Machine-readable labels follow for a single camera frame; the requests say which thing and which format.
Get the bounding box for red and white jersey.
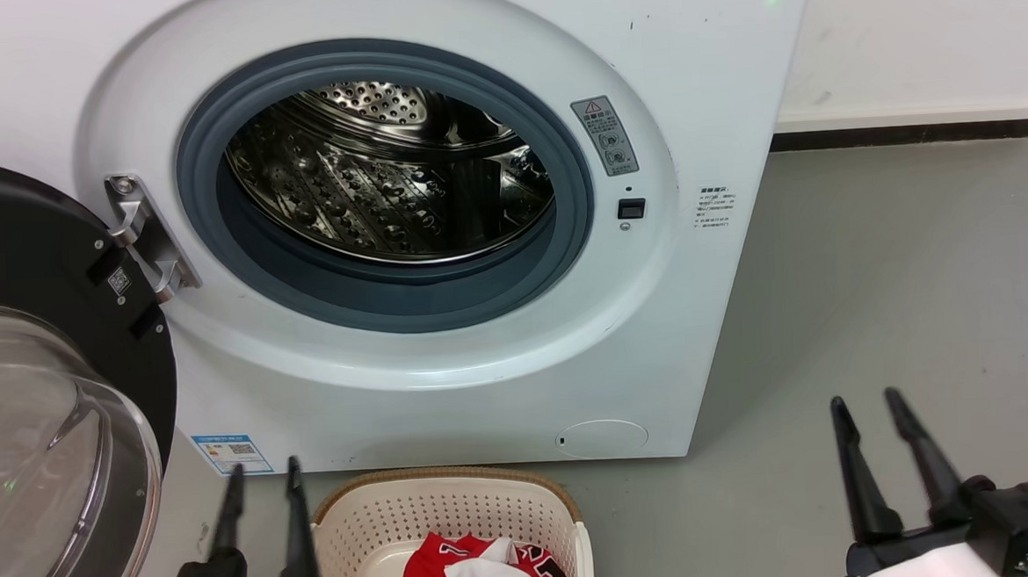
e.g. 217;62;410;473
393;525;570;577

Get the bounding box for cream perforated laundry basket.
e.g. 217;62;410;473
308;459;595;577

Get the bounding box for stainless steel washing machine drum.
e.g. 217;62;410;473
222;70;559;274

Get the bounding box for black washer door with glass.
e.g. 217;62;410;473
0;145;189;577

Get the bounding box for blue energy label sticker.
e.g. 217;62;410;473
191;431;275;479

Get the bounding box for grey rubber door gasket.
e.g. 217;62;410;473
169;26;603;346

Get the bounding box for white front-load washing machine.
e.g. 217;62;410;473
0;0;840;492

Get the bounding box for round drain filter cover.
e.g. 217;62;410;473
554;417;651;462

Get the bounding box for metal door hinge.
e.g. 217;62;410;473
104;169;201;306

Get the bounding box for small text label sticker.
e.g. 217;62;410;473
692;185;739;232

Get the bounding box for grey warning sticker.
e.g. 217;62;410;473
569;94;641;179

